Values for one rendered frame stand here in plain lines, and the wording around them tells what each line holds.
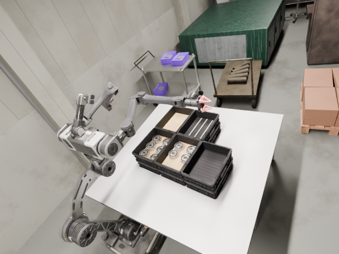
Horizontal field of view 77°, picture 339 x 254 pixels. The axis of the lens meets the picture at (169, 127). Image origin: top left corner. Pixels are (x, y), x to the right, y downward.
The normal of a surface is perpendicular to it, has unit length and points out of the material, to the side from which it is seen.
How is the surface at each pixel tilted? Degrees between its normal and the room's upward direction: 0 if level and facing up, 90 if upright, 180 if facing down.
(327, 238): 0
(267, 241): 0
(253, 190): 0
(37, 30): 90
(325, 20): 93
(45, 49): 90
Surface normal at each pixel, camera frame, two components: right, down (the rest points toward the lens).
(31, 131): 0.84, 0.15
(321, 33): -0.35, 0.72
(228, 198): -0.26, -0.73
